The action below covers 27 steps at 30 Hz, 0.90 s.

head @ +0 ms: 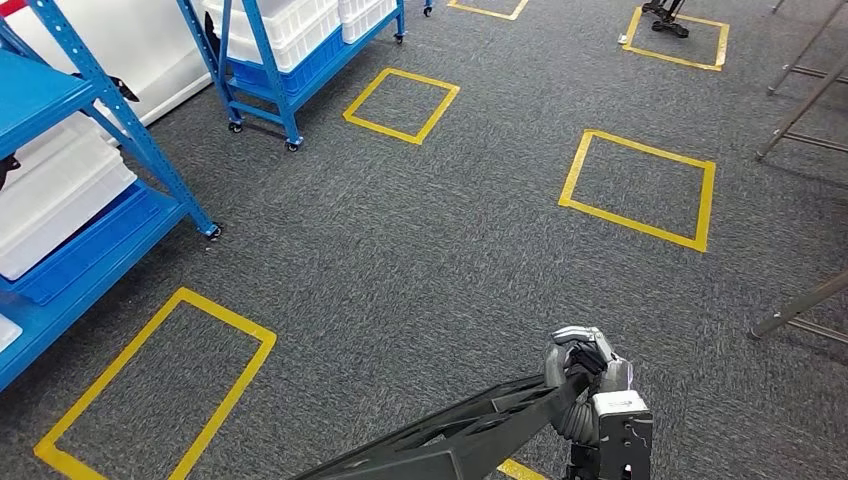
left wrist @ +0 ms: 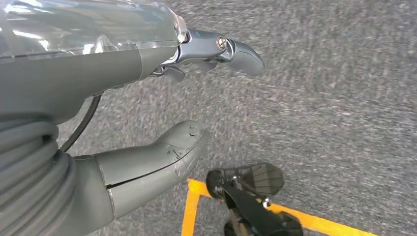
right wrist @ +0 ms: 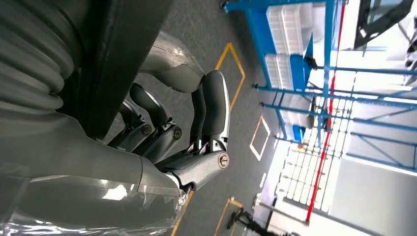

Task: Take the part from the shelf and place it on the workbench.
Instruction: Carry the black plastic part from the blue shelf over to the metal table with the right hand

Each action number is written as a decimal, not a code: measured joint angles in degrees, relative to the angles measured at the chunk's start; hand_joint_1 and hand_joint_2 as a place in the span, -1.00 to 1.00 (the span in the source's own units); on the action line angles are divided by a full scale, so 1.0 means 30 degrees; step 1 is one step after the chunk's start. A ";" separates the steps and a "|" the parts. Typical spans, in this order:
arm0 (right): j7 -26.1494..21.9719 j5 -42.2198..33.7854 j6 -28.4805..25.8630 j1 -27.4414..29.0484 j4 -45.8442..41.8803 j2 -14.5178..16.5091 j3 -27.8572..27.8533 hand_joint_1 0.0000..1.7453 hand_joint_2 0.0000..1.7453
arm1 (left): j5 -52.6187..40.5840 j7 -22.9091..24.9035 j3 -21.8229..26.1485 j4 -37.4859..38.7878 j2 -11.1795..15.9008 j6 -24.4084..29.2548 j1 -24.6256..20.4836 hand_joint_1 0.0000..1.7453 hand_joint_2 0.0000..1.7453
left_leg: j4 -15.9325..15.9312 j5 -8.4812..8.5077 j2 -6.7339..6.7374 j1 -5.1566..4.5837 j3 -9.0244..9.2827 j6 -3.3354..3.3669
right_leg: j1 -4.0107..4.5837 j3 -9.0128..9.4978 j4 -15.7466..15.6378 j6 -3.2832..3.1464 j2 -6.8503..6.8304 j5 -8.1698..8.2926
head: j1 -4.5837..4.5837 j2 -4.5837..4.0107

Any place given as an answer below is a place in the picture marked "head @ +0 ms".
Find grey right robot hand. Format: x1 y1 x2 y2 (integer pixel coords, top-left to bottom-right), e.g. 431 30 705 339
544 325 634 397

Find black plastic plate part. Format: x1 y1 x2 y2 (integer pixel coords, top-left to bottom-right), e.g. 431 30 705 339
291 367 592 480

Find blue shelf rack with casters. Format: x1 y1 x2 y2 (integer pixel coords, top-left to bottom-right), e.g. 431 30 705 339
175 0 435 154

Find blue metal shelf rack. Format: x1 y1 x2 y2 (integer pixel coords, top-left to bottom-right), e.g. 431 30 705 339
0 0 223 392

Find black stand feet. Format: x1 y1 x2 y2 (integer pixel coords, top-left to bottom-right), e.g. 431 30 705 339
641 0 692 40

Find blue plastic crate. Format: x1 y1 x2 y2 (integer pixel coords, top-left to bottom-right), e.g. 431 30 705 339
0 182 167 306
228 26 349 97

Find white car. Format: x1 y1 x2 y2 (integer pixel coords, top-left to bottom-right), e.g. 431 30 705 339
0 0 213 144

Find black bracket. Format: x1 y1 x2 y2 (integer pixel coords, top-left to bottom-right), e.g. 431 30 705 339
71 71 142 104

